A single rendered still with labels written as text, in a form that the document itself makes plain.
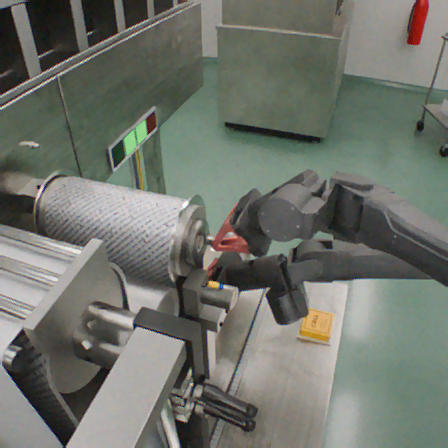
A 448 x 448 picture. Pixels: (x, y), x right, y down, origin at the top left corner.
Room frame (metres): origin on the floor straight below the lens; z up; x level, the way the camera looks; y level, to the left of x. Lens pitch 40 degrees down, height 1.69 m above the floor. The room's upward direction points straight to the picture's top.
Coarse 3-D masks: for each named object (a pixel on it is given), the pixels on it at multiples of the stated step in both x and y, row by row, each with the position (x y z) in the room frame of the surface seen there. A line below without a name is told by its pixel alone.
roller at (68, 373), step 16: (112, 272) 0.30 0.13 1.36; (96, 288) 0.27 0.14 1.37; (112, 288) 0.30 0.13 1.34; (112, 304) 0.29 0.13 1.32; (64, 336) 0.21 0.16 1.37; (64, 352) 0.21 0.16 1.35; (64, 368) 0.20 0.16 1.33; (80, 368) 0.21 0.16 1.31; (96, 368) 0.23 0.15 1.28; (64, 384) 0.19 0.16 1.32; (80, 384) 0.21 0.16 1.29
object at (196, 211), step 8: (56, 184) 0.56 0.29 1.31; (48, 192) 0.54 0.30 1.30; (192, 208) 0.49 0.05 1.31; (200, 208) 0.51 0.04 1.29; (192, 216) 0.48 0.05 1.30; (200, 216) 0.51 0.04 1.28; (184, 224) 0.46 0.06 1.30; (184, 232) 0.45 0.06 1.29; (184, 240) 0.45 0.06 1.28; (176, 248) 0.43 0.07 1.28; (184, 248) 0.44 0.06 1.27; (176, 256) 0.43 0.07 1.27; (176, 264) 0.43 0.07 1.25; (184, 264) 0.44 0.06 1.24; (184, 272) 0.44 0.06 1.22
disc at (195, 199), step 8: (192, 200) 0.50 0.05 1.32; (200, 200) 0.53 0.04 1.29; (184, 208) 0.47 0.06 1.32; (184, 216) 0.47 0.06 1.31; (176, 224) 0.44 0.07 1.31; (176, 232) 0.44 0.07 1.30; (176, 240) 0.44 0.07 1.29; (168, 256) 0.42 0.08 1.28; (168, 264) 0.41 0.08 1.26; (168, 272) 0.41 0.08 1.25; (176, 272) 0.43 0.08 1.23; (176, 280) 0.42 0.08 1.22; (184, 280) 0.45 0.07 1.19
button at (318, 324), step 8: (312, 312) 0.58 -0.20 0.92; (320, 312) 0.58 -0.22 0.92; (328, 312) 0.58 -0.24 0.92; (304, 320) 0.56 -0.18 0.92; (312, 320) 0.56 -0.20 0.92; (320, 320) 0.56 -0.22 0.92; (328, 320) 0.56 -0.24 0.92; (304, 328) 0.54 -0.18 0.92; (312, 328) 0.54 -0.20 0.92; (320, 328) 0.54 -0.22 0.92; (328, 328) 0.54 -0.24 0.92; (304, 336) 0.53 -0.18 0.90; (312, 336) 0.53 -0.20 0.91; (320, 336) 0.52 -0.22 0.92; (328, 336) 0.52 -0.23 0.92
